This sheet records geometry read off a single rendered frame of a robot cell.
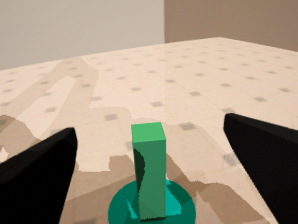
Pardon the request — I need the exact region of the green rectangular post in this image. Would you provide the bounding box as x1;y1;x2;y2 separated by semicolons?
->
131;122;166;223

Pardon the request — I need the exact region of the teal flat circle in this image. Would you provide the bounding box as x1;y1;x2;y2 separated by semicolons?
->
108;179;196;224

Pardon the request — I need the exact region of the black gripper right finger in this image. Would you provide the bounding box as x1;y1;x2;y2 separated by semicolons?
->
224;113;298;224

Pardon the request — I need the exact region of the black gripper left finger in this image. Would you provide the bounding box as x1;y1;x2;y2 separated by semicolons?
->
0;127;78;224

